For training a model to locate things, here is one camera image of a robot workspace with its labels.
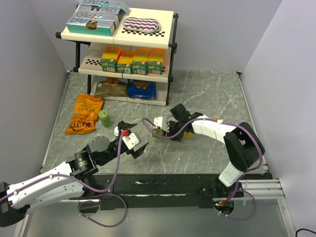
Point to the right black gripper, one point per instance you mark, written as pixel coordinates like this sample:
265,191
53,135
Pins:
177,138

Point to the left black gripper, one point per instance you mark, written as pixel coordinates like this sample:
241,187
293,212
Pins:
137,152

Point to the dark white-capped pill bottle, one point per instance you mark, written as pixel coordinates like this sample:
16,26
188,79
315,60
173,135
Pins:
116,131

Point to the green weekly pill organizer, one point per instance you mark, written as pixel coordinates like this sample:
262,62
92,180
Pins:
187,134

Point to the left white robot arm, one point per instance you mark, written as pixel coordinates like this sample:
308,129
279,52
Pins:
73,178

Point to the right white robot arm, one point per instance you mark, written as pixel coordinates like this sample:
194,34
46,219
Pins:
243,146

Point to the green cylindrical container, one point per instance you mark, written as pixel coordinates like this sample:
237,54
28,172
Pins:
105,118

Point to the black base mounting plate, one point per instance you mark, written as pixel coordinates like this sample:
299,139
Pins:
165,190

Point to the orange honey dijon chip bag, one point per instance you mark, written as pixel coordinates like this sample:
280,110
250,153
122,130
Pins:
85,114

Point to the blue chip bag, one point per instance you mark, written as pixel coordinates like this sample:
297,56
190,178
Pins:
140,89

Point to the brown chip bag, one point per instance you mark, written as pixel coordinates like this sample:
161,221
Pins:
111,87

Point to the green orange carton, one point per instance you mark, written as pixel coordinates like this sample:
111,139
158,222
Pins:
155,61
109,59
124,63
139,61

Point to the beige three-tier shelf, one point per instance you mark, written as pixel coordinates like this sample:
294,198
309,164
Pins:
89,50

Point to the wavy patterned pouch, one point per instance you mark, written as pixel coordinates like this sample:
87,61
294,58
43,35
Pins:
142,25

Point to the teal snack box front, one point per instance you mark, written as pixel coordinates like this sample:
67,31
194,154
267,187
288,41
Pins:
91,26

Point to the teal snack box middle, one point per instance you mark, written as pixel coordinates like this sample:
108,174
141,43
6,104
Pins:
116,17

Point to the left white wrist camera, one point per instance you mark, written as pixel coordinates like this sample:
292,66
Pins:
131,140

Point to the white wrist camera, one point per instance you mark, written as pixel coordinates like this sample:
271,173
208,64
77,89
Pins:
161,123
131,140

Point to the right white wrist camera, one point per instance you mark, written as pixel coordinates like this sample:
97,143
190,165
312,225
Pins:
161,123

